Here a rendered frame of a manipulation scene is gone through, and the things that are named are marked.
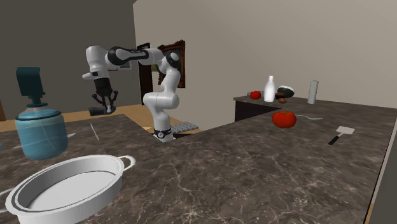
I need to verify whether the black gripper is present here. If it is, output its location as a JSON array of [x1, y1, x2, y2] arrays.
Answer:
[[92, 77, 119, 113]]

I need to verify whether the black flat block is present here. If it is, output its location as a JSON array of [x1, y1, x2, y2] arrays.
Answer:
[[88, 106, 117, 117]]

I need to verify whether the thin white stick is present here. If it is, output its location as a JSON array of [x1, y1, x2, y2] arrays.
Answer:
[[89, 123, 101, 141]]

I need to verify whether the blue soap dispenser bottle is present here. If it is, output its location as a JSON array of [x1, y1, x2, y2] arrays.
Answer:
[[15, 66, 69, 161]]

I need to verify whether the grey ribbed robot stand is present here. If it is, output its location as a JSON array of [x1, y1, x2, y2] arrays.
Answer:
[[171, 121, 200, 134]]

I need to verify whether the white bottle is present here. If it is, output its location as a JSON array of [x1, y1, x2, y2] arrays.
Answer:
[[263, 75, 276, 103]]

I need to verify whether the large red tomato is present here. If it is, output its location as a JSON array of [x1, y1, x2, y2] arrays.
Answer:
[[272, 110, 298, 129]]

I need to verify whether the dark green and white bowl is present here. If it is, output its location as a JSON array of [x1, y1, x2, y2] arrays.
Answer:
[[277, 85, 296, 99]]

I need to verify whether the grey cylinder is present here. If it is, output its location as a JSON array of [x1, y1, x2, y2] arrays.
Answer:
[[307, 80, 319, 105]]

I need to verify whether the brown framed wall picture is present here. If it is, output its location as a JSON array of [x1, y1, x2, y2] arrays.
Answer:
[[157, 39, 186, 90]]

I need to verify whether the white two-handled pan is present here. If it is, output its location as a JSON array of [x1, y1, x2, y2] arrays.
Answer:
[[0, 154, 137, 224]]

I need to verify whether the white spatula with black handle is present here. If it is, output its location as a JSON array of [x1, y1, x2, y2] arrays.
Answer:
[[328, 125, 356, 146]]

